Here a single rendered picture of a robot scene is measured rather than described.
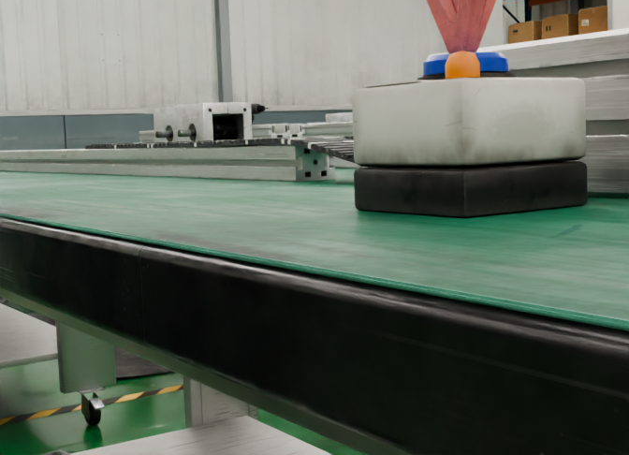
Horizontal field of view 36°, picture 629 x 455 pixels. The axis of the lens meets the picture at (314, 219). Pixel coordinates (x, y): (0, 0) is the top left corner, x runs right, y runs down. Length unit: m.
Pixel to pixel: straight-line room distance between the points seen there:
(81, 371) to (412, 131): 2.49
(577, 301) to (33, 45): 11.93
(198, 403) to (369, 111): 1.64
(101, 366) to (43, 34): 9.50
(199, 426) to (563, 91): 1.68
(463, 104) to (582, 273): 0.17
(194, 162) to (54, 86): 11.20
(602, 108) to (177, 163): 0.57
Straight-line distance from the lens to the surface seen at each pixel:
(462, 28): 0.46
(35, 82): 12.07
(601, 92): 0.52
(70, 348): 2.86
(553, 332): 0.21
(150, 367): 3.49
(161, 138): 1.75
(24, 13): 12.13
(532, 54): 0.55
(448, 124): 0.42
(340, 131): 4.27
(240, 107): 1.60
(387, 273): 0.26
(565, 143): 0.46
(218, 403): 2.08
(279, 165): 0.82
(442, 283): 0.24
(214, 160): 0.92
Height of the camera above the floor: 0.82
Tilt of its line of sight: 5 degrees down
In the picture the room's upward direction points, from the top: 2 degrees counter-clockwise
